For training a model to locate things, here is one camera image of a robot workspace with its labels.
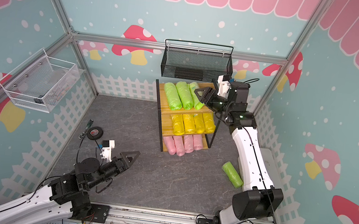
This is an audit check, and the black wire mesh basket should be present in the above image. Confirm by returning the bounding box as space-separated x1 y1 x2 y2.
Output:
161 39 234 83

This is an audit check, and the green trash bag roll floor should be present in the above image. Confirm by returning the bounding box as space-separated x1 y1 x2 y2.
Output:
189 82 204 110

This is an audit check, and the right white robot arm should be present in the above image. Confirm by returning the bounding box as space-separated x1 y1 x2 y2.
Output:
194 76 284 224

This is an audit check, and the green handled ratchet wrench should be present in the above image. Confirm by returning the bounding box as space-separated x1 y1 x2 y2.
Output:
79 119 94 140

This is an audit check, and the green trash bag roll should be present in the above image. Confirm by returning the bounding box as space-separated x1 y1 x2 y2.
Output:
222 161 244 188
164 82 183 111
176 81 194 110

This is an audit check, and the pink trash bag roll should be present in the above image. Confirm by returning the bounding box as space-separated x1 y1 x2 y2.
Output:
172 135 185 157
193 134 203 151
163 136 176 155
183 135 194 153

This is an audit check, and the wooden three-tier shelf black frame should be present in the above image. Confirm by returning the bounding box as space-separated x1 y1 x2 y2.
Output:
155 79 220 152

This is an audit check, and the translucent plastic storage box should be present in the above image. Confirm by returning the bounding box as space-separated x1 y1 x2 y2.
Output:
260 148 284 191

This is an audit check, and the black tape roll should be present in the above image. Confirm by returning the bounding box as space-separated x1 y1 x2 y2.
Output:
86 126 104 141

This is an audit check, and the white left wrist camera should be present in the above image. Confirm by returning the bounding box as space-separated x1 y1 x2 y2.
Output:
98 140 115 163

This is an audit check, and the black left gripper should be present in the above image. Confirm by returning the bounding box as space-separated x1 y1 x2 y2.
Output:
85 146 141 197

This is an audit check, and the white wire mesh basket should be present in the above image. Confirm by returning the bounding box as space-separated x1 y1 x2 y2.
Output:
0 49 84 113

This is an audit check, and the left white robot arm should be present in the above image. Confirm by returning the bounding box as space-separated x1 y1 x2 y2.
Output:
0 151 140 224

